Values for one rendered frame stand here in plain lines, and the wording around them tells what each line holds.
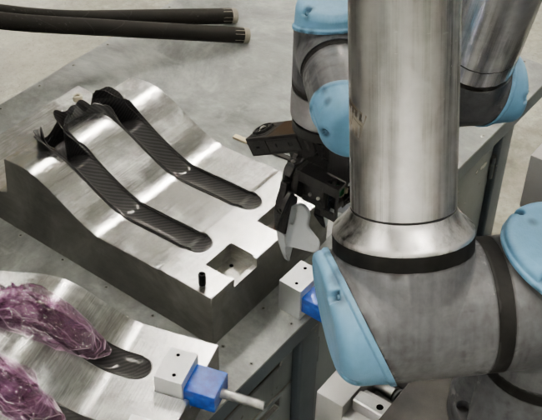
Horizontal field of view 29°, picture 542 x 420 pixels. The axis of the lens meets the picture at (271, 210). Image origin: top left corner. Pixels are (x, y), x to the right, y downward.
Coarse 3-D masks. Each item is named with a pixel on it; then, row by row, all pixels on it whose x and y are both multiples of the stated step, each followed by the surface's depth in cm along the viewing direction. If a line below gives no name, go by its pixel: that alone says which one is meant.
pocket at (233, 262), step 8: (224, 248) 138; (232, 248) 140; (240, 248) 138; (216, 256) 137; (224, 256) 139; (232, 256) 140; (240, 256) 139; (248, 256) 138; (208, 264) 137; (216, 264) 138; (224, 264) 140; (232, 264) 140; (240, 264) 140; (248, 264) 139; (256, 264) 138; (224, 272) 139; (232, 272) 139; (240, 272) 139; (248, 272) 137; (240, 280) 136
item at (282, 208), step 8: (280, 184) 125; (288, 184) 124; (280, 192) 125; (288, 192) 125; (280, 200) 125; (288, 200) 125; (296, 200) 127; (280, 208) 126; (288, 208) 126; (280, 216) 126; (288, 216) 127; (280, 224) 128
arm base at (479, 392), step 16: (464, 384) 97; (480, 384) 94; (496, 384) 92; (512, 384) 90; (448, 400) 100; (464, 400) 98; (480, 400) 94; (496, 400) 92; (512, 400) 91; (528, 400) 90; (464, 416) 96; (480, 416) 94; (496, 416) 93; (512, 416) 92; (528, 416) 91
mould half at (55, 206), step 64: (192, 128) 156; (0, 192) 151; (64, 192) 143; (192, 192) 148; (256, 192) 147; (64, 256) 149; (128, 256) 138; (192, 256) 137; (256, 256) 137; (192, 320) 137
